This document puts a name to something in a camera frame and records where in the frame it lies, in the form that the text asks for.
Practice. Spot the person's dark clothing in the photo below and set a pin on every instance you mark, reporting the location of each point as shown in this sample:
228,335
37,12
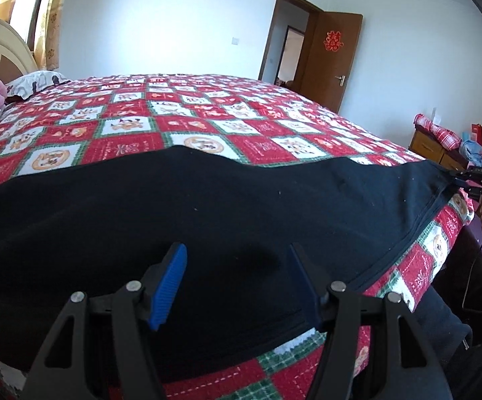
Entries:
441,341

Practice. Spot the red box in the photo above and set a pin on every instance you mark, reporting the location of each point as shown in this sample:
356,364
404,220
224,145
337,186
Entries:
476,133

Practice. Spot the red checked printed blanket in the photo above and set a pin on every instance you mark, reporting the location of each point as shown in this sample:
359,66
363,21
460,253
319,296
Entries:
141,125

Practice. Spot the window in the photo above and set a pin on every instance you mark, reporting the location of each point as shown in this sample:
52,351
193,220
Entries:
26,4

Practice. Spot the wooden cabinet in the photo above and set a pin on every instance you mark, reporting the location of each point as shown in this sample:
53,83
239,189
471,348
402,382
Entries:
426,146

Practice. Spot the black pants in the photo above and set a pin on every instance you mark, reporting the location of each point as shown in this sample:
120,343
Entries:
224,208

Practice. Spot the brown wooden door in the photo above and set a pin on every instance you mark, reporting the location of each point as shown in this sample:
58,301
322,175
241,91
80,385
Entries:
328,66

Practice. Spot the white patterned pillow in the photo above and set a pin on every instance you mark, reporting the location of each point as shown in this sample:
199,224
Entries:
37,83

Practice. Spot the blue cloth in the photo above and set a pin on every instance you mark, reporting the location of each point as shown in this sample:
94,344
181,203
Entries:
474,152

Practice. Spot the red paper door decoration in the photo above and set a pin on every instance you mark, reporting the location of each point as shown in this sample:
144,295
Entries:
332,41

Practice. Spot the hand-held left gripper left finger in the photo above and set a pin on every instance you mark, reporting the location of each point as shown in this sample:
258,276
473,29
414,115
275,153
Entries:
170,283

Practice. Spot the brown door frame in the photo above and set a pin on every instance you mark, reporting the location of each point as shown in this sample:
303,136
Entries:
272,37

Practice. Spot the red plaid cloth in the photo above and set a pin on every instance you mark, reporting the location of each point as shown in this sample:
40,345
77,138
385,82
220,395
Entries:
439,131

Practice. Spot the yellow patterned curtain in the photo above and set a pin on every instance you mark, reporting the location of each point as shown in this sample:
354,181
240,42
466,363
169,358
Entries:
53,16

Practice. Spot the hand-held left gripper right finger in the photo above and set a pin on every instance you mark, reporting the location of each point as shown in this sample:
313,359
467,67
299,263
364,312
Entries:
305,287

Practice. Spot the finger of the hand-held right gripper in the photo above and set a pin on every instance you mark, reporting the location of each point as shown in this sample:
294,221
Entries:
476,189
472,174

